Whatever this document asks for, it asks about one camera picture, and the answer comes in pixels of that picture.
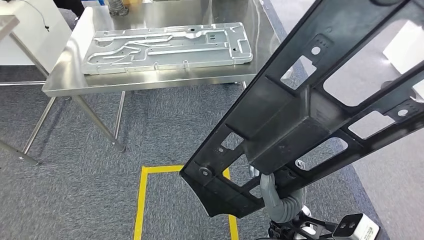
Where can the long black plastic part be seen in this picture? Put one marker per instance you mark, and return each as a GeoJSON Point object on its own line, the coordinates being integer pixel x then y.
{"type": "Point", "coordinates": [281, 116]}

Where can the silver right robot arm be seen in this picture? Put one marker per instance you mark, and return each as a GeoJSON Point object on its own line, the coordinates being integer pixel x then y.
{"type": "Point", "coordinates": [281, 208]}

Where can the stainless steel workbench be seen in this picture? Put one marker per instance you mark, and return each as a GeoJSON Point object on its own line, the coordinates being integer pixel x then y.
{"type": "Point", "coordinates": [149, 78]}

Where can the machined aluminium fixture plate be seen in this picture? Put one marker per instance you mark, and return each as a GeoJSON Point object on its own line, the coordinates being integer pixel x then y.
{"type": "Point", "coordinates": [212, 53]}

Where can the yellow floor tape square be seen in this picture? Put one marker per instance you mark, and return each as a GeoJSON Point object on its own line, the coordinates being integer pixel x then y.
{"type": "Point", "coordinates": [140, 205]}

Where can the person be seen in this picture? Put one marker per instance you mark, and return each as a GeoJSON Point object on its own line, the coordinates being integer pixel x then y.
{"type": "Point", "coordinates": [69, 6]}

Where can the white panel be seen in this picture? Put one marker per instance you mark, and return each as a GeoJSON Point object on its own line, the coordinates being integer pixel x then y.
{"type": "Point", "coordinates": [39, 39]}

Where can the white plinth block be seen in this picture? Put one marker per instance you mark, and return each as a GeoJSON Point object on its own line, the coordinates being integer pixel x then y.
{"type": "Point", "coordinates": [407, 49]}

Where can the small steel table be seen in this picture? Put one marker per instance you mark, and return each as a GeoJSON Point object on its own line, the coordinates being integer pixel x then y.
{"type": "Point", "coordinates": [8, 24]}

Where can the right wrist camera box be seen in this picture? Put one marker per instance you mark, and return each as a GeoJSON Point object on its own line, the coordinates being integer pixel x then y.
{"type": "Point", "coordinates": [361, 228]}

